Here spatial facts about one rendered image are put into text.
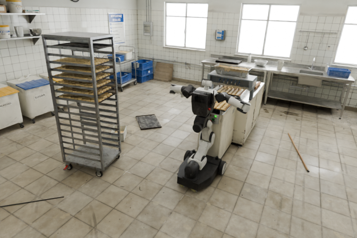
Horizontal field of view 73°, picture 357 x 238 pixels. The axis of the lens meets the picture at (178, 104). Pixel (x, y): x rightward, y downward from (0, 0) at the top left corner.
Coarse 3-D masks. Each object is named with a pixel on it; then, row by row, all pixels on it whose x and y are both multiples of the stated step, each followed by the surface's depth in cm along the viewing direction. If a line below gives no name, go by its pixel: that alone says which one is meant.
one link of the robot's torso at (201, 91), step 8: (192, 88) 285; (200, 88) 294; (208, 88) 288; (192, 96) 278; (200, 96) 301; (208, 96) 272; (192, 104) 283; (200, 104) 278; (208, 104) 278; (200, 112) 284; (208, 112) 284
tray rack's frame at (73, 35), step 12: (48, 36) 269; (60, 36) 264; (72, 36) 260; (84, 36) 263; (96, 36) 266; (108, 36) 287; (48, 60) 282; (48, 72) 286; (60, 132) 316; (84, 132) 366; (60, 144) 322; (84, 144) 369; (72, 156) 339; (84, 156) 340; (96, 156) 341; (108, 156) 342; (96, 168) 318
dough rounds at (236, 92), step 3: (222, 87) 408; (225, 87) 412; (228, 87) 409; (219, 90) 392; (222, 90) 392; (225, 90) 394; (228, 90) 393; (231, 90) 395; (234, 90) 398; (237, 90) 395; (240, 90) 395; (243, 90) 398; (228, 93) 380; (231, 93) 384; (234, 93) 378; (237, 93) 379; (240, 93) 384
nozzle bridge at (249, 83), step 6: (210, 72) 396; (210, 78) 390; (216, 78) 391; (222, 78) 386; (228, 78) 372; (234, 78) 367; (240, 78) 367; (246, 78) 368; (252, 78) 369; (222, 84) 384; (228, 84) 379; (234, 84) 379; (240, 84) 375; (246, 84) 370; (252, 84) 361; (252, 90) 371; (252, 96) 381
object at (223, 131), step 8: (216, 112) 327; (232, 112) 363; (224, 120) 331; (232, 120) 374; (216, 128) 330; (224, 128) 340; (232, 128) 385; (216, 136) 334; (224, 136) 349; (232, 136) 397; (216, 144) 338; (224, 144) 359; (208, 152) 349; (216, 152) 342; (224, 152) 371
